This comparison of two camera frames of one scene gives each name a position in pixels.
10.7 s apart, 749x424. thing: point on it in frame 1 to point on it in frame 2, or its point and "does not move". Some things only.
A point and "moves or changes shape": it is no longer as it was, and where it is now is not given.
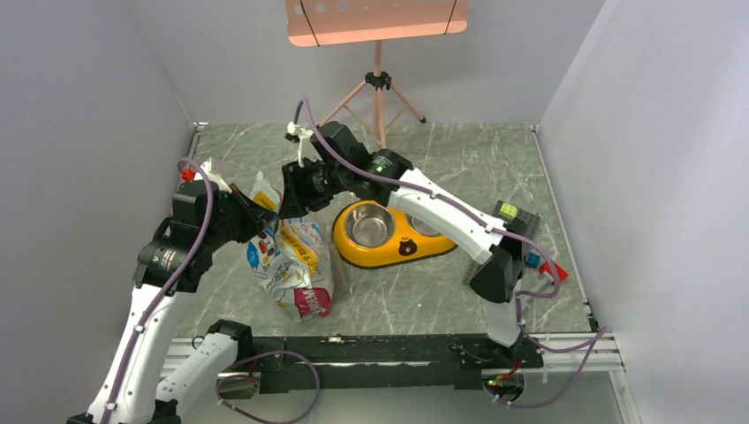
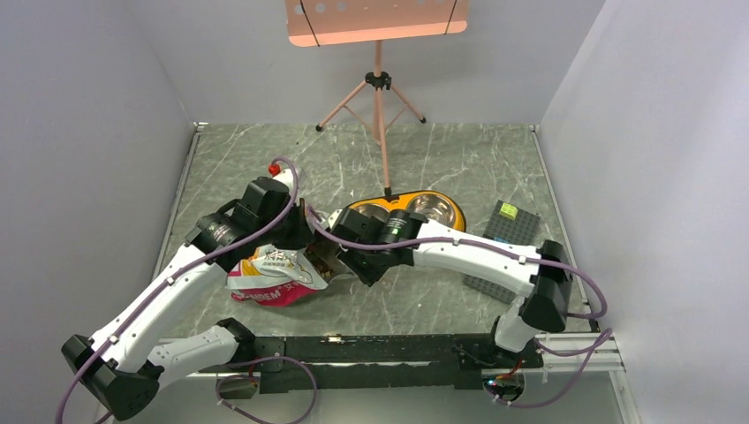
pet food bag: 292,261 moves or changes shape
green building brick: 509,210 does not move
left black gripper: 257,216 to 304,235
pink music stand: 321,23 does not move
